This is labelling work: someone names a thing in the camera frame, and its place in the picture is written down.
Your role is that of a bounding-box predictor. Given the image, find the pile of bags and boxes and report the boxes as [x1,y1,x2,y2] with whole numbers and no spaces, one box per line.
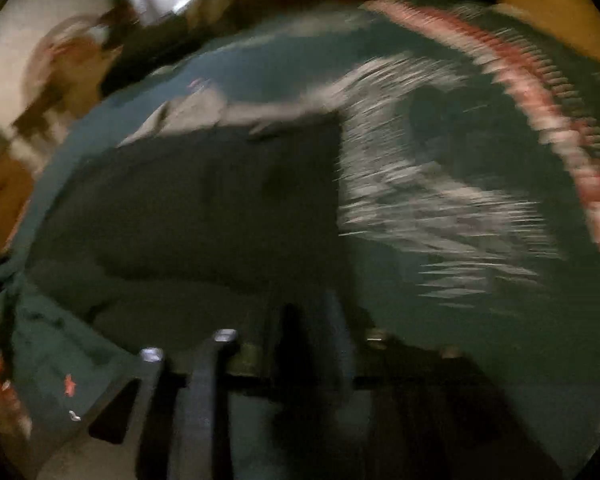
[14,14,123,137]

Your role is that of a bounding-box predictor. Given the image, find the black and grey garment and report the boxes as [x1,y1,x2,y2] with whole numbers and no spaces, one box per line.
[24,84,362,362]

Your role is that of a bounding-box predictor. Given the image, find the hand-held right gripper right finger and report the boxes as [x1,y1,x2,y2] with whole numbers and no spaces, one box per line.
[324,292,562,480]

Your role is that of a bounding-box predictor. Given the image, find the wooden dresser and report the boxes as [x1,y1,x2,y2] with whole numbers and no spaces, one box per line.
[0,152,37,257]

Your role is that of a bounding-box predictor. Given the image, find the green printed blanket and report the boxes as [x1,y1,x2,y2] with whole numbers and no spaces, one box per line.
[0,0,600,480]

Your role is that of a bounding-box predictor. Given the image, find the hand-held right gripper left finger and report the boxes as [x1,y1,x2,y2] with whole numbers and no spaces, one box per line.
[35,304,307,480]

